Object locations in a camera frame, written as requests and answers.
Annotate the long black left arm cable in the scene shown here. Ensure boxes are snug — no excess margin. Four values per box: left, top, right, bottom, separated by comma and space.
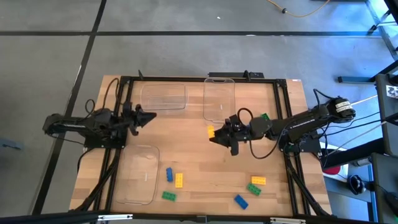
101, 77, 121, 110

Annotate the short black left arm cable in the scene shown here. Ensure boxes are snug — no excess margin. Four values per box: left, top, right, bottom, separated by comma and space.
84, 98, 96, 115

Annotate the metal cart frame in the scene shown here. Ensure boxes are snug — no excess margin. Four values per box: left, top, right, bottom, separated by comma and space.
366, 0, 398, 60

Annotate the black mount bar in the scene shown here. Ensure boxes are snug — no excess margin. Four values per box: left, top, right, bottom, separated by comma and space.
208, 70, 265, 79

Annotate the long black arm cable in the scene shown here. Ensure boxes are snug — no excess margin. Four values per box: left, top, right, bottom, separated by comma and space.
101, 77, 121, 110
248, 130, 282, 160

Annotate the long black right arm cable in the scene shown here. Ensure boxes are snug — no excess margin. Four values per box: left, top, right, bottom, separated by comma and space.
248, 130, 282, 160

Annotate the short black arm cable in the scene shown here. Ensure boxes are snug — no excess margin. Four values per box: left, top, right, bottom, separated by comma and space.
312, 88, 331, 107
84, 98, 96, 115

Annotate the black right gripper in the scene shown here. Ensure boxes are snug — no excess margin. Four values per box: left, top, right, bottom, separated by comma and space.
210, 114, 254, 156

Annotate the clear plastic bin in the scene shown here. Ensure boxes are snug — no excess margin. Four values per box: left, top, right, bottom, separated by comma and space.
139, 82, 188, 111
203, 77, 236, 124
114, 144, 161, 206

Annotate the black aluminium table frame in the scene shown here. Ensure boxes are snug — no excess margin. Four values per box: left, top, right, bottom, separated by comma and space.
73, 74, 332, 217

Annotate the black gantry beam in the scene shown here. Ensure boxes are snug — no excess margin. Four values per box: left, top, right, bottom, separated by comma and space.
0, 210, 398, 224

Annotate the white printed marker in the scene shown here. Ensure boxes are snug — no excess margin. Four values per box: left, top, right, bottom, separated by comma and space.
386, 84, 398, 99

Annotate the black right gripper cable loop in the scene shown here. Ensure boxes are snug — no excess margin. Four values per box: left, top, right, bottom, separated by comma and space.
236, 107, 254, 126

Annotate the short black right arm cable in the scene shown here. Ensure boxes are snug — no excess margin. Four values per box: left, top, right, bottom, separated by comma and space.
312, 88, 331, 107

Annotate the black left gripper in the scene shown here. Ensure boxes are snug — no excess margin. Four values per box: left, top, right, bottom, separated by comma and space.
118, 101, 157, 137

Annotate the red round object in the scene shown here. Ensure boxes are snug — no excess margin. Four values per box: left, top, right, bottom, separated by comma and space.
322, 166, 342, 176

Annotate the yellow power cable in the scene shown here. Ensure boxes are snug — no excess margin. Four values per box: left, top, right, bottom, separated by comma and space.
266, 0, 331, 19

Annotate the black side cart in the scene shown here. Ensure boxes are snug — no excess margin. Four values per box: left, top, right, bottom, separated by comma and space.
320, 58, 398, 224

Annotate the blue metal bar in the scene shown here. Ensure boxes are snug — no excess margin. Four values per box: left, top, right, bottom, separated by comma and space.
338, 75, 374, 84

